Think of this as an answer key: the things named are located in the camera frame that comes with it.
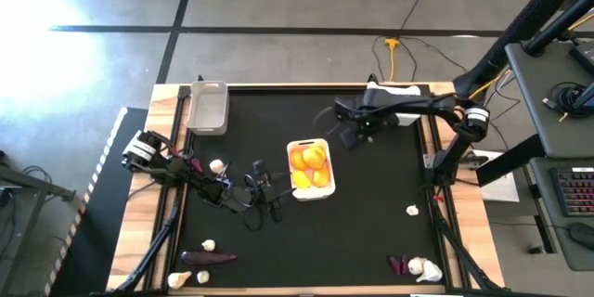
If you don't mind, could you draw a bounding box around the backlit keyboard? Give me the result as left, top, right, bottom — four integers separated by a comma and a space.
549, 166, 594, 218

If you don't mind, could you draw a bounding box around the black frame brace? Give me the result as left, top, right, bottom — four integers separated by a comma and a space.
104, 206, 182, 296
429, 194, 505, 294

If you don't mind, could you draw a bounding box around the long purple eggplant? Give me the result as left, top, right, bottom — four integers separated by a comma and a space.
180, 251, 239, 266

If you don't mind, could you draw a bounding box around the black computer mouse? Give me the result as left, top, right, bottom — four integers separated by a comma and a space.
569, 222, 594, 250

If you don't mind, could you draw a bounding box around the black table mat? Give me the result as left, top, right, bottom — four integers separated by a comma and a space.
178, 86, 445, 289

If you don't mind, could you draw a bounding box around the black desk leg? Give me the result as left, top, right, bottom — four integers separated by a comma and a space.
475, 133, 534, 187

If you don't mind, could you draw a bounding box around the black monitor pole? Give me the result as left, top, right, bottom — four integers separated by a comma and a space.
523, 0, 594, 57

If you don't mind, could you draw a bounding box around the black floor cable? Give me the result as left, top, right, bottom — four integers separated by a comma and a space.
399, 0, 433, 30
370, 35, 469, 83

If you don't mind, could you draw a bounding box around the white paper sheet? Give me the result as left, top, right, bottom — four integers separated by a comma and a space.
471, 148, 521, 203

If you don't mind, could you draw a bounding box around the black floor mat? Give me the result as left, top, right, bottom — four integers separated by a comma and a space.
44, 106, 149, 297

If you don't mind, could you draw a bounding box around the orange fruit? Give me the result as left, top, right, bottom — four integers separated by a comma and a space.
290, 149, 309, 172
302, 146, 327, 171

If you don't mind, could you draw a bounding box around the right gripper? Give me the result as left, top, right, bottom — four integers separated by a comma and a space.
314, 95, 402, 150

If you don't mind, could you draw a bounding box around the yellow extension cord plug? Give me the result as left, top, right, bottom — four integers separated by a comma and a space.
384, 37, 401, 83

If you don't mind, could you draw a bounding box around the grey desk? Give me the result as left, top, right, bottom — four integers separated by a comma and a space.
504, 40, 594, 159
527, 156, 594, 273

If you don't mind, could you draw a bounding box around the coiled black cable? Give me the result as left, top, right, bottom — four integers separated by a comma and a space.
542, 81, 589, 122

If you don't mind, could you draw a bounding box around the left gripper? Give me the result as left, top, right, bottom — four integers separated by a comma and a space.
231, 159, 297, 224

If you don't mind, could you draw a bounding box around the grey plastic basket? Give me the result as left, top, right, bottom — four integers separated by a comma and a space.
185, 80, 230, 136

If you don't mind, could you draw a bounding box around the white plastic basket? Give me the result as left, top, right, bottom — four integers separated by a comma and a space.
286, 137, 337, 202
365, 81, 422, 127

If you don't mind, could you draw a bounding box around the black tower fan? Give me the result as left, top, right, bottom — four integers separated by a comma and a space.
452, 0, 594, 106

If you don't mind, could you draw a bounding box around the black metal stand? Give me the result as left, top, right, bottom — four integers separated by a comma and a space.
0, 148, 78, 297

